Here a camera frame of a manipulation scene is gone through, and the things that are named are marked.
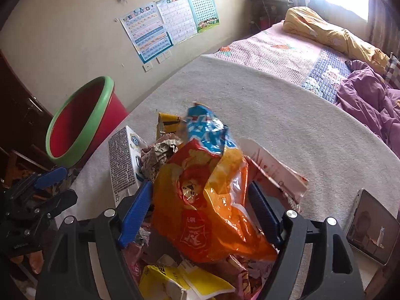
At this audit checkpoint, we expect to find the yellow white flat wrapper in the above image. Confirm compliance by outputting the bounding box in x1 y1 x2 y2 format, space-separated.
178 260 236 297

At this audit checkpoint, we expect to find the pink snack bag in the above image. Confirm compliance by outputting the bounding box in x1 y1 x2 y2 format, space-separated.
226 254 276 300

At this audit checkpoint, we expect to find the blue snack bag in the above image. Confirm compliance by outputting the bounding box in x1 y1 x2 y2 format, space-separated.
181 104 240 157

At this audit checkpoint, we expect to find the bed with pink cover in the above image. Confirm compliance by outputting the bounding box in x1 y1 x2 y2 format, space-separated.
214 6 400 157

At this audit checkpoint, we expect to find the white chart wall poster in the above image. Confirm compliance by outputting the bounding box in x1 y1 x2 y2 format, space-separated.
155 0 199 46

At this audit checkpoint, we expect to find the red bin with green rim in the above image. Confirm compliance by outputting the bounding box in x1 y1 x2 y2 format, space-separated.
45 75 130 168

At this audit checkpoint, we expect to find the white pink printed carton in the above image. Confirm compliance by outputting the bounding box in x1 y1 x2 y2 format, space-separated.
239 137 310 214

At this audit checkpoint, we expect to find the smartphone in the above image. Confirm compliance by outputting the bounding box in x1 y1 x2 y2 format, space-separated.
346 189 399 266

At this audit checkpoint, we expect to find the dark desk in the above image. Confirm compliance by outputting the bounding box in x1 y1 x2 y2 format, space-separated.
247 0 294 35

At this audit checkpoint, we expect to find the white carton box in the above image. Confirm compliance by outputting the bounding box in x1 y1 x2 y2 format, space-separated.
108 125 149 209

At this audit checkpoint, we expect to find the beige patterned curtain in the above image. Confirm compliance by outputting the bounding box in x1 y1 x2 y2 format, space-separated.
365 0 400 54

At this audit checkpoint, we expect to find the orange snack bag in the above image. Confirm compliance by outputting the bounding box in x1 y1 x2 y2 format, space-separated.
151 139 279 265

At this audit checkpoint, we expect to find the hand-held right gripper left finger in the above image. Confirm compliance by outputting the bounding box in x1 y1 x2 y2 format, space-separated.
35 180 154 300

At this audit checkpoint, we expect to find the dark wooden cabinet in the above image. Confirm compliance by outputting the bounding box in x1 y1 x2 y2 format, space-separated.
0 50 57 189

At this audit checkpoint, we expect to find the person's left hand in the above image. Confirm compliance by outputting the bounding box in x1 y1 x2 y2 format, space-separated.
11 251 43 275

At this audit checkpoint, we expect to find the yellow snack wrapper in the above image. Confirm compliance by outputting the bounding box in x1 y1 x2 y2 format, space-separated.
156 112 189 140

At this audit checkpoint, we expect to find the checkered pillow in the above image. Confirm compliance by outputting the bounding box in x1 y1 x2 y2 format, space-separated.
383 53 400 90

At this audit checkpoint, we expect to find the pink wrapper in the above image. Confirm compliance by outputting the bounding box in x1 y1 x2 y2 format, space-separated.
123 240 151 289

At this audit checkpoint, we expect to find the yellow quilt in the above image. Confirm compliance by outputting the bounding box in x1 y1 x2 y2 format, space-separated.
283 6 390 76

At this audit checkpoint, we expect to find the blue bordered wall poster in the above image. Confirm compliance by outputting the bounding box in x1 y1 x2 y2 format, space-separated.
119 2 174 65

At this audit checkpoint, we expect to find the yellow white packet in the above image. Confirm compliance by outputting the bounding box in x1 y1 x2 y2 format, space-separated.
139 264 191 300

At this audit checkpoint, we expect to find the purple quilt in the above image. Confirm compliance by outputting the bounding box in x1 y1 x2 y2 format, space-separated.
337 59 400 157

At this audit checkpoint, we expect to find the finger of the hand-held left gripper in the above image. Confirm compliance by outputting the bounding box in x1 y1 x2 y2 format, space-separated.
4 166 69 207
6 189 79 226

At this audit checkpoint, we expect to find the teal grid wall poster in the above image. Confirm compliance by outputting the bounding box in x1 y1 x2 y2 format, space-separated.
186 0 221 34

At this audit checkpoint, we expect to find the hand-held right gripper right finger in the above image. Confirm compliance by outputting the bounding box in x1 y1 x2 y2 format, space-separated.
248 181 366 300

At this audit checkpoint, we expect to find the crumpled patterned wrapper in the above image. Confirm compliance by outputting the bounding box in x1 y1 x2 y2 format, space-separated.
140 134 184 182

